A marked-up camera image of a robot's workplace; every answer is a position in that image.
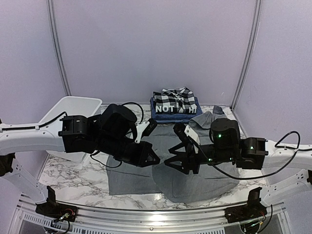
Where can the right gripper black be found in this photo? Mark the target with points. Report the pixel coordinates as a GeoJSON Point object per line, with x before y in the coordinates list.
{"type": "Point", "coordinates": [188, 159]}

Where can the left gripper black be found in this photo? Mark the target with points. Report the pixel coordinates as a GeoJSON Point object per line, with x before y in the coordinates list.
{"type": "Point", "coordinates": [140, 160]}

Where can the grey long sleeve shirt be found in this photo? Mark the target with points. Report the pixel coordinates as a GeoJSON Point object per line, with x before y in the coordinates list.
{"type": "Point", "coordinates": [176, 186]}

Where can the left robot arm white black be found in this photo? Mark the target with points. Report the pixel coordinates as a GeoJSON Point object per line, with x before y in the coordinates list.
{"type": "Point", "coordinates": [64, 133]}

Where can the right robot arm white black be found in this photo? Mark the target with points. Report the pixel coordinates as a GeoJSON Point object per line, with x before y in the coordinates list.
{"type": "Point", "coordinates": [252, 153]}

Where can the blue checked folded shirt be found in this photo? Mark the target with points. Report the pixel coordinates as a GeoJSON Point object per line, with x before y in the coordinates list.
{"type": "Point", "coordinates": [173, 118]}

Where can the black shirt white letters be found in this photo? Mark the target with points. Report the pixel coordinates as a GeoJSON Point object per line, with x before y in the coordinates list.
{"type": "Point", "coordinates": [171, 109]}

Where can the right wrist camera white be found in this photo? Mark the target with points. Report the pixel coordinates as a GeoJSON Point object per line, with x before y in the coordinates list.
{"type": "Point", "coordinates": [186, 134]}

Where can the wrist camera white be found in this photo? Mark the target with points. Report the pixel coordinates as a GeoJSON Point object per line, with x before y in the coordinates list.
{"type": "Point", "coordinates": [186, 134]}
{"type": "Point", "coordinates": [144, 129]}

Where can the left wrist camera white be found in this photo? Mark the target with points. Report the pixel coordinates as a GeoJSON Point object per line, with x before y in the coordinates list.
{"type": "Point", "coordinates": [144, 129]}

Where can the aluminium frame rail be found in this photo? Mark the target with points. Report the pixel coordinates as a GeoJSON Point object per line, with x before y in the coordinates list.
{"type": "Point", "coordinates": [96, 220]}

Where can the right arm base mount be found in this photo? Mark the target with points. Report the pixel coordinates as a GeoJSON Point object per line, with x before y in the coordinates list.
{"type": "Point", "coordinates": [252, 209]}

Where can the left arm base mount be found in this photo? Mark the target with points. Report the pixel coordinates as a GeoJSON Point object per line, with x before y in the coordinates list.
{"type": "Point", "coordinates": [59, 211]}

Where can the right wall aluminium profile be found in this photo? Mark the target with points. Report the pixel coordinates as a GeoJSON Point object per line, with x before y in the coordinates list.
{"type": "Point", "coordinates": [249, 52]}

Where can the wall aluminium profile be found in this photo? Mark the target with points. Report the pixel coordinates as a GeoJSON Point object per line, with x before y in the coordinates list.
{"type": "Point", "coordinates": [57, 47]}
{"type": "Point", "coordinates": [249, 52]}

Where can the left wall aluminium profile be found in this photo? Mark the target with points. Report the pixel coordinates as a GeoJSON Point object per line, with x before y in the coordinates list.
{"type": "Point", "coordinates": [57, 47]}

